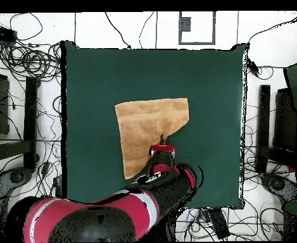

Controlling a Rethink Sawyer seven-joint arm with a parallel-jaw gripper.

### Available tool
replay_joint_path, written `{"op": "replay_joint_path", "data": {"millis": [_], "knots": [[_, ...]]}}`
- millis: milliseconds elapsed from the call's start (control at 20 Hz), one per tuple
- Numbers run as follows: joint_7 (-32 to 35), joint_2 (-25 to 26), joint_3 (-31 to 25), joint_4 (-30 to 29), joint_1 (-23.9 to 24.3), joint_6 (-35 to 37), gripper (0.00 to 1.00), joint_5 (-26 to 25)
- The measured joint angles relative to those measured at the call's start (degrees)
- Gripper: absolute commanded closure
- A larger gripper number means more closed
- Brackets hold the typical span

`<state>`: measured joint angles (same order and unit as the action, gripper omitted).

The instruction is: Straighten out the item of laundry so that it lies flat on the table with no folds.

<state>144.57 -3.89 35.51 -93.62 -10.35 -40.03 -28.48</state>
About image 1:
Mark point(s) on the orange terry towel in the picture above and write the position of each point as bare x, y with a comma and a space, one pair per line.
143, 121

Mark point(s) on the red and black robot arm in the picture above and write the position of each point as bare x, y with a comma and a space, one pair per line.
128, 210

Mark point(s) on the dark green table cloth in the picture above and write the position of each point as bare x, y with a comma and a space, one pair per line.
100, 76

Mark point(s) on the black power brick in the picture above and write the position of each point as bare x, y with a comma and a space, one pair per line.
219, 222

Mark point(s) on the black floor beam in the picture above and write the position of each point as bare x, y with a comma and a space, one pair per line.
30, 121
263, 126

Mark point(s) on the black power adapter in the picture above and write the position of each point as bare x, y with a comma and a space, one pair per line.
253, 67

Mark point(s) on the small grey floor box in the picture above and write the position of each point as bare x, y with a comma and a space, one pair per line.
185, 24

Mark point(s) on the black stand foot with caster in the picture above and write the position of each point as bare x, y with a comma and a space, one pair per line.
14, 177
280, 184

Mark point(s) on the black power strip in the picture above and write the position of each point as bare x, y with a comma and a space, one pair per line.
1, 34

